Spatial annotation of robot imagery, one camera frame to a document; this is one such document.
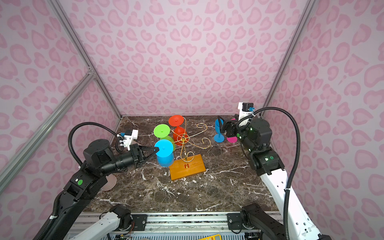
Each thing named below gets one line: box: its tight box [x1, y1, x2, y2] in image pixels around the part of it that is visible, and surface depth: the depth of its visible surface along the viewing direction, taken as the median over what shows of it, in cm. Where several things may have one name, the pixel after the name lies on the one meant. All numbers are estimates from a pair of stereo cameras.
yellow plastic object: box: [199, 234, 222, 240], surface depth 70 cm
